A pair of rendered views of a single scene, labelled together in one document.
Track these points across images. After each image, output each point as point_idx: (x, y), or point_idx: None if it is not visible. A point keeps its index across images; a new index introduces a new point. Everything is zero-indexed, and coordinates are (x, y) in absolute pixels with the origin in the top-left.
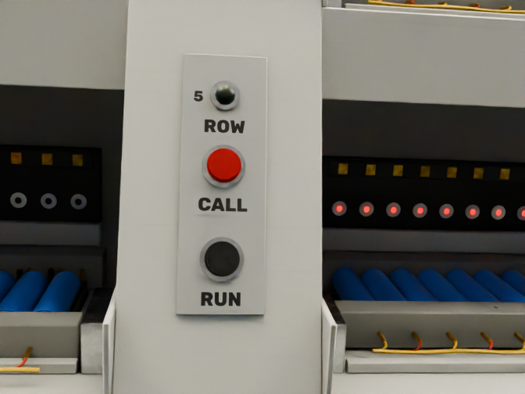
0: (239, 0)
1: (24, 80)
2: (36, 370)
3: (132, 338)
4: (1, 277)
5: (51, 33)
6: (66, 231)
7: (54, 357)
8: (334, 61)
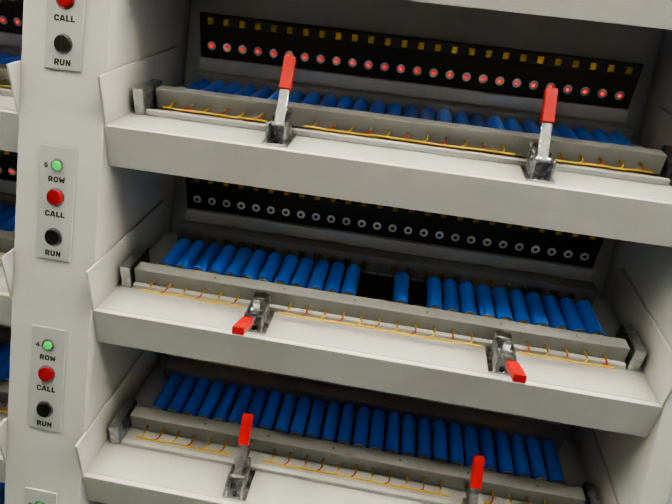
0: None
1: (642, 241)
2: (614, 368)
3: None
4: (556, 301)
5: (666, 222)
6: (574, 271)
7: (613, 359)
8: None
